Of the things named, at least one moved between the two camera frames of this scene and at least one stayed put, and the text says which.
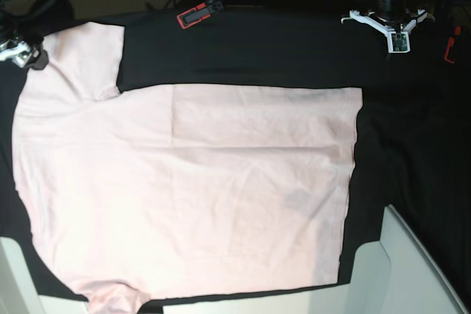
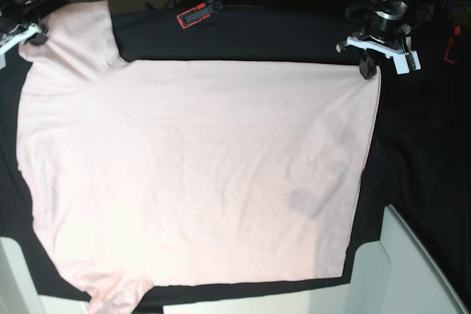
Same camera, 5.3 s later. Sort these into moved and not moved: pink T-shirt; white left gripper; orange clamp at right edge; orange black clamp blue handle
Moved: pink T-shirt; white left gripper
Not moved: orange clamp at right edge; orange black clamp blue handle
